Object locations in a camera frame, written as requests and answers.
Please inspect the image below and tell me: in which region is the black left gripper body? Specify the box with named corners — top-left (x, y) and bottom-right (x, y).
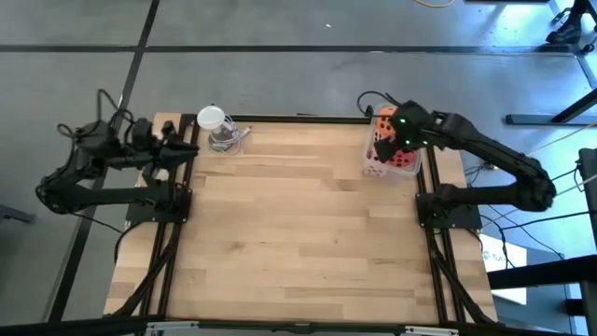
top-left (123, 117), bottom-right (167, 163)

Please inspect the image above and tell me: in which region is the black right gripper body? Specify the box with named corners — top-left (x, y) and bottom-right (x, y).
top-left (371, 136), bottom-right (406, 164)

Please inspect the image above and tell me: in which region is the large pink foam die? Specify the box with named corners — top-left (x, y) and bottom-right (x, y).
top-left (366, 143), bottom-right (391, 177)

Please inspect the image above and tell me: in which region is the large red foam die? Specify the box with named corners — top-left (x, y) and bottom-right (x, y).
top-left (386, 147), bottom-right (420, 171)

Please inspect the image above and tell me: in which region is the large orange foam die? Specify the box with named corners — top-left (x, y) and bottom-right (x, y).
top-left (375, 106), bottom-right (398, 140)

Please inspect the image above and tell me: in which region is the clear plastic bin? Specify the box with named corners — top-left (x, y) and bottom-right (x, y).
top-left (362, 103), bottom-right (423, 179)

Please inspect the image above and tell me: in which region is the black chair base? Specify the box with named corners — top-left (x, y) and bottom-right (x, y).
top-left (0, 201), bottom-right (37, 224)

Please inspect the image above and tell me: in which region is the white printed sign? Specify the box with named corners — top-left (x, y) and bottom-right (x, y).
top-left (479, 232), bottom-right (529, 307)

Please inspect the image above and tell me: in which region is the black equipment stand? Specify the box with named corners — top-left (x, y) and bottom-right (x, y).
top-left (487, 147), bottom-right (597, 336)

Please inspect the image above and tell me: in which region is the white power cable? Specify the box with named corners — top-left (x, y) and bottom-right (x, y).
top-left (207, 115), bottom-right (253, 156)

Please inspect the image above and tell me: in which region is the black aluminium table frame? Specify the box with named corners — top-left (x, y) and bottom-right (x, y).
top-left (0, 112), bottom-right (597, 336)

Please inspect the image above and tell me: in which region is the beige cable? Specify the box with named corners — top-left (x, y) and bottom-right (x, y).
top-left (479, 173), bottom-right (597, 230)
top-left (525, 121), bottom-right (597, 158)

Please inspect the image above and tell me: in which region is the black table leg frame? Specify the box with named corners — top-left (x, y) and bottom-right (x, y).
top-left (506, 0), bottom-right (597, 126)

